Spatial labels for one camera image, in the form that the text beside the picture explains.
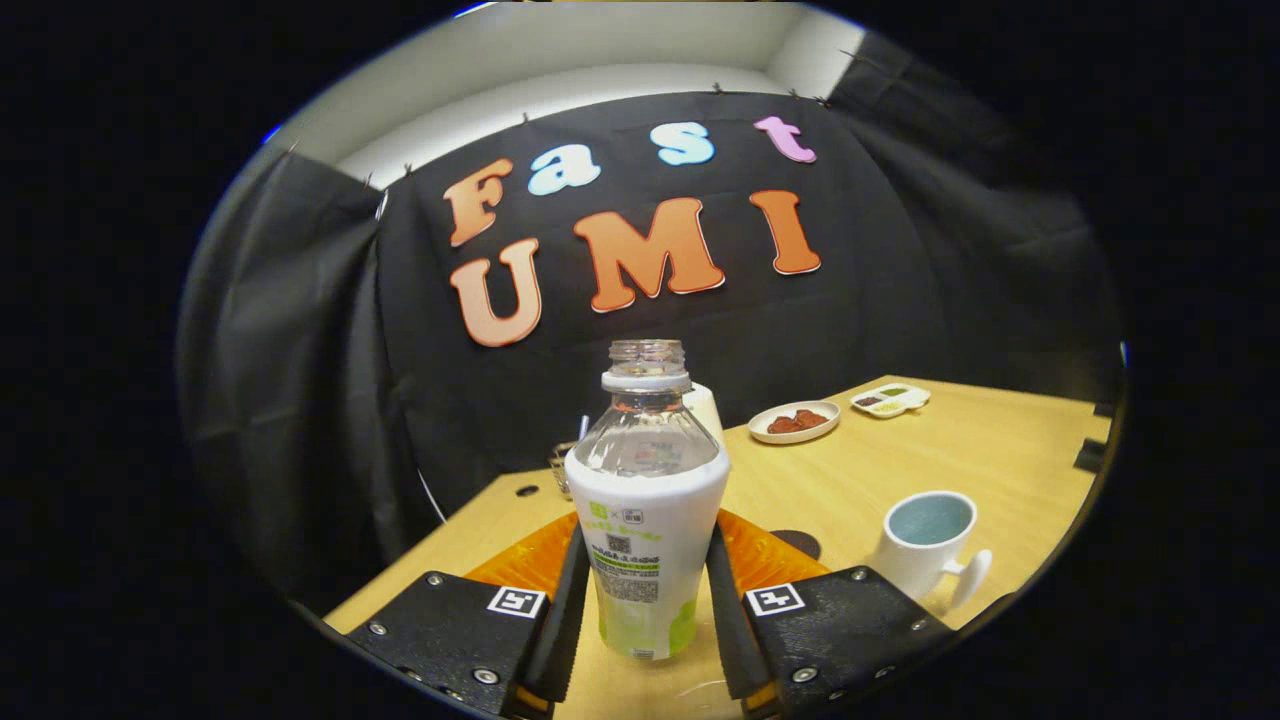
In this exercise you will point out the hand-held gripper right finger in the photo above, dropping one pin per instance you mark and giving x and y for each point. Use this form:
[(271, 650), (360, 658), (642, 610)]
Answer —
[(840, 625)]

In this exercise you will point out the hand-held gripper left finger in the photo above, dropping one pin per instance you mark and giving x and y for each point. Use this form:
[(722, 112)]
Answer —
[(455, 630)]

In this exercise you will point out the dark brown round coaster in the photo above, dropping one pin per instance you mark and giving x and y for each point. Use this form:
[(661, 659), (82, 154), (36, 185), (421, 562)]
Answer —
[(800, 543)]

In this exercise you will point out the white cup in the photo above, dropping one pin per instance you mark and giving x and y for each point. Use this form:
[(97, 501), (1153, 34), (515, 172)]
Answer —
[(915, 570)]

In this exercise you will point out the clear plastic juice bottle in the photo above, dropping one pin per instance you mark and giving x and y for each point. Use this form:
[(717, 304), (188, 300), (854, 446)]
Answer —
[(645, 520)]

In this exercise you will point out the wooden table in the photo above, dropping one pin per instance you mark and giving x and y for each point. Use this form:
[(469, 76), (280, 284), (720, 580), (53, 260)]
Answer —
[(830, 480)]

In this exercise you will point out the round plate with red food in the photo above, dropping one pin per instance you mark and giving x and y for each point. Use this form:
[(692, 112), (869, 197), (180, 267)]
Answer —
[(795, 423)]

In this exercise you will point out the white divided dish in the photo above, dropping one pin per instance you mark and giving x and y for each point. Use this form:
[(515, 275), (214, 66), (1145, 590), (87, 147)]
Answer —
[(890, 400)]

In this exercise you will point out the black backdrop cloth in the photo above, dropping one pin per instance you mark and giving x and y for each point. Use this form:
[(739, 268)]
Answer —
[(480, 400)]

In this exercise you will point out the white toaster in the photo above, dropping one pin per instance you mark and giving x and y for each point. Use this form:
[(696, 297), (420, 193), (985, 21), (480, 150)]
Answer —
[(705, 410)]

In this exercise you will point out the black table clamp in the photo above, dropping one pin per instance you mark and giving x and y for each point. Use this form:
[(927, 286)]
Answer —
[(1090, 455), (1104, 409)]

